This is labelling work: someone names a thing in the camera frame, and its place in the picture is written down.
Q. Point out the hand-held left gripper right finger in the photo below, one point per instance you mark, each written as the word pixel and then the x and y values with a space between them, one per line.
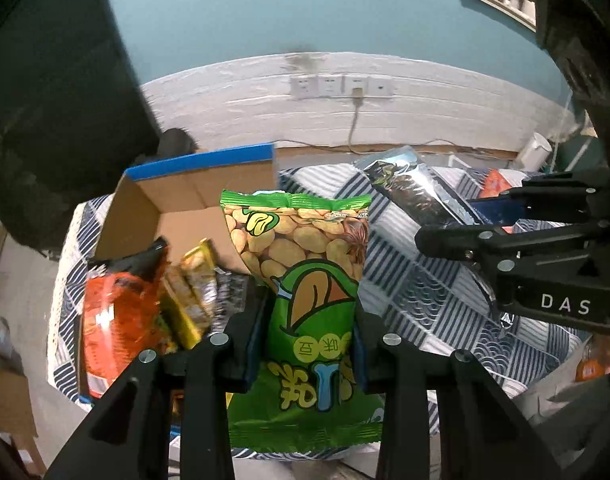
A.
pixel 367 360

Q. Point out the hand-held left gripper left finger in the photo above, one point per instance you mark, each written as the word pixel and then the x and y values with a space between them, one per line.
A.
pixel 257 345

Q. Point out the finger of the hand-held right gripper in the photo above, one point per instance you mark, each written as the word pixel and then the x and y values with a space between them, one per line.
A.
pixel 495 210
pixel 455 242

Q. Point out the black silver snack packet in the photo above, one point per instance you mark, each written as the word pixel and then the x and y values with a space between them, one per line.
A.
pixel 410 185

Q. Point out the long yellow snack packet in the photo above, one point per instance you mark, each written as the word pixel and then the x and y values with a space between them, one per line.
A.
pixel 192 280

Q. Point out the green bean snack packet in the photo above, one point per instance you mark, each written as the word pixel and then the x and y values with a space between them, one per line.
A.
pixel 305 260

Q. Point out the cardboard box with blue tape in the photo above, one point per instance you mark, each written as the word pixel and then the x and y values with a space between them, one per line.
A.
pixel 185 195

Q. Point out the small orange snack packet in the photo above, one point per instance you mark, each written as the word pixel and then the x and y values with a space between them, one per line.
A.
pixel 495 182
pixel 590 367

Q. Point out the navy white patterned tablecloth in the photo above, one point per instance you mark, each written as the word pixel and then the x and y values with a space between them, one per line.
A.
pixel 425 285

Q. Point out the white kettle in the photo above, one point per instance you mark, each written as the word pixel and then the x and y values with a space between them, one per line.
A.
pixel 534 152

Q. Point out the large orange snack packet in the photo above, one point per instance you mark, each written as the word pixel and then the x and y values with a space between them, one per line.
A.
pixel 115 320

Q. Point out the black round object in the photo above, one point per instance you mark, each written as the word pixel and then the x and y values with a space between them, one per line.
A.
pixel 177 142

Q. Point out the brown cardboard box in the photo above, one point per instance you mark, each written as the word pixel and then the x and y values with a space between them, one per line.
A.
pixel 10 400

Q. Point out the dark cloth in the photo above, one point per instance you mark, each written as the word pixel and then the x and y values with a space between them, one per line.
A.
pixel 60 85

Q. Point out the white wall socket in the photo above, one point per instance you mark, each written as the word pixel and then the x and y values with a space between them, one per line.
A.
pixel 383 87
pixel 330 85
pixel 356 82
pixel 301 86

